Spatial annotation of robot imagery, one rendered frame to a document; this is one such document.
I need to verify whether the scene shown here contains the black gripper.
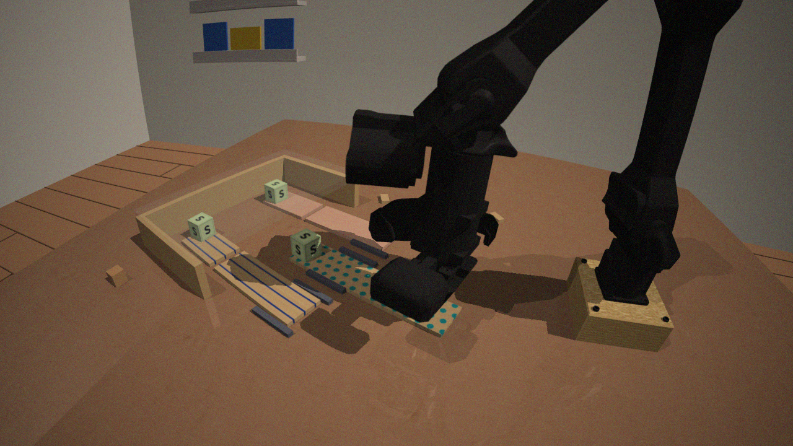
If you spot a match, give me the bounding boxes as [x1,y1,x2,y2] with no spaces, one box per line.
[370,187,499,323]

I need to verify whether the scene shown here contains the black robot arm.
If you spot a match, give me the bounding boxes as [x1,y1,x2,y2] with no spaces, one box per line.
[345,0,743,306]

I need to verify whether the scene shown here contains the olive green cube with black s marks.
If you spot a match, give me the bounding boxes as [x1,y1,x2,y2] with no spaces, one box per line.
[290,228,322,263]

